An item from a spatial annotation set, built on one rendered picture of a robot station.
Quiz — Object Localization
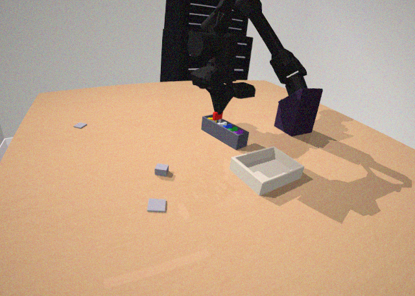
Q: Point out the white open tray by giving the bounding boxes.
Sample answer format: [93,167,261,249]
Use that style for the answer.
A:
[230,146,305,195]

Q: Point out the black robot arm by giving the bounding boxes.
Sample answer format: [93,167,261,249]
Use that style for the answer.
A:
[187,0,308,95]

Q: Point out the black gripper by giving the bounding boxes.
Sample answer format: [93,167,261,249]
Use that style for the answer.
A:
[206,56,255,115]

